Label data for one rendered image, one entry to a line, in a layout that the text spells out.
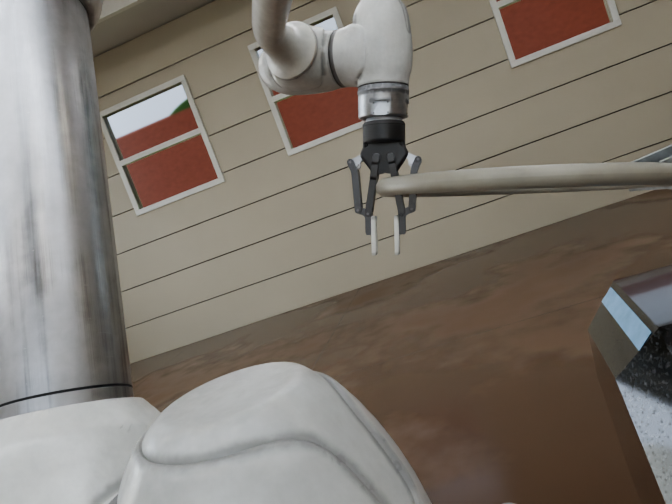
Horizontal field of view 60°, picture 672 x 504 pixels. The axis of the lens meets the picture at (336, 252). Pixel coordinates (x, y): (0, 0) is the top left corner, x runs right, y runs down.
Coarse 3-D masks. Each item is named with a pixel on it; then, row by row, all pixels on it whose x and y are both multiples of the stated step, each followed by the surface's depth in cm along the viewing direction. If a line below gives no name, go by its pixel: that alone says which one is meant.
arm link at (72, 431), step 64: (0, 0) 50; (64, 0) 52; (0, 64) 48; (64, 64) 50; (0, 128) 46; (64, 128) 48; (0, 192) 45; (64, 192) 46; (0, 256) 43; (64, 256) 44; (0, 320) 42; (64, 320) 42; (0, 384) 41; (64, 384) 41; (128, 384) 45; (0, 448) 37; (64, 448) 37; (128, 448) 39
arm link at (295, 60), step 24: (264, 0) 78; (288, 0) 79; (264, 24) 85; (288, 24) 101; (264, 48) 95; (288, 48) 96; (312, 48) 99; (264, 72) 107; (288, 72) 100; (312, 72) 101
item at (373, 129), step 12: (372, 120) 99; (384, 120) 98; (396, 120) 99; (372, 132) 99; (384, 132) 98; (396, 132) 99; (372, 144) 101; (384, 144) 101; (396, 144) 101; (360, 156) 102; (372, 156) 101; (384, 156) 101; (396, 156) 101; (384, 168) 101
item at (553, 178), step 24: (480, 168) 77; (504, 168) 75; (528, 168) 74; (552, 168) 74; (576, 168) 73; (600, 168) 73; (624, 168) 74; (648, 168) 75; (384, 192) 92; (408, 192) 86; (432, 192) 82; (456, 192) 118; (480, 192) 119; (504, 192) 119; (528, 192) 118; (552, 192) 116
